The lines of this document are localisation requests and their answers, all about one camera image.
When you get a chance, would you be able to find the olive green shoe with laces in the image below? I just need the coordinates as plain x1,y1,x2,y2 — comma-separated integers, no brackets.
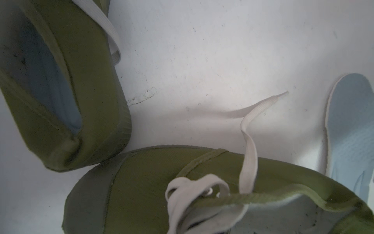
1,1,131,172

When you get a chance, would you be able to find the grey-blue insole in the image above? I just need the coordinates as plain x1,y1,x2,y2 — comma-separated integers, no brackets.
325,73,374,202
7,18,83,135

